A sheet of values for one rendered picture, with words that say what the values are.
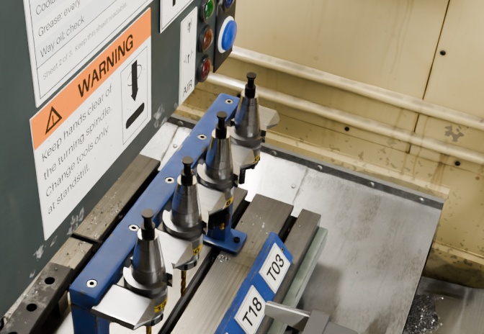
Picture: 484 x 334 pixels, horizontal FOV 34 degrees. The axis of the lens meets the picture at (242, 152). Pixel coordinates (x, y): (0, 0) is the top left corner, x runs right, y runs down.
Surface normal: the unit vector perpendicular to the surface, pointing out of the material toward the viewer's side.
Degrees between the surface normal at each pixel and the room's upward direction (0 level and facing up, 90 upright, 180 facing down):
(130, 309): 0
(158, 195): 0
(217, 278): 0
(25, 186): 90
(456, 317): 8
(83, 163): 90
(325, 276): 24
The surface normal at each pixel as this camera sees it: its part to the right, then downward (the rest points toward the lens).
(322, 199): -0.10, -0.47
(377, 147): -0.38, 0.57
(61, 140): 0.92, 0.29
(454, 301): -0.07, -0.80
